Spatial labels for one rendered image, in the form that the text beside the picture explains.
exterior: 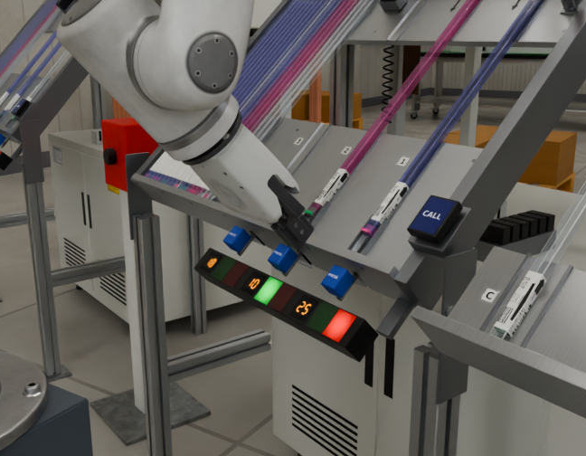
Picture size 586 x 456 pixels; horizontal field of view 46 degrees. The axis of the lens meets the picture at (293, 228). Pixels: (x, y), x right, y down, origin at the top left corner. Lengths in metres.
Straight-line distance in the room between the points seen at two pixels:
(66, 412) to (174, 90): 0.26
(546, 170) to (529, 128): 3.43
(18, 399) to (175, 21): 0.31
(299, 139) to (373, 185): 0.21
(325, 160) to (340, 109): 0.59
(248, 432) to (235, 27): 1.40
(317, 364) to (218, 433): 0.46
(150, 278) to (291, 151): 0.46
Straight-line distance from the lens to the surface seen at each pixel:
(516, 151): 0.86
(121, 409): 1.96
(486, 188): 0.82
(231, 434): 1.83
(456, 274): 0.74
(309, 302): 0.84
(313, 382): 1.50
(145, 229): 1.35
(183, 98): 0.55
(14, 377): 0.62
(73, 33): 0.60
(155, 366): 1.45
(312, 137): 1.05
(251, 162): 0.65
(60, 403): 0.59
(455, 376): 0.79
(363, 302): 1.30
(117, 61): 0.60
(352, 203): 0.90
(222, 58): 0.55
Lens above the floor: 0.98
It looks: 16 degrees down
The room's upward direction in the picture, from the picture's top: straight up
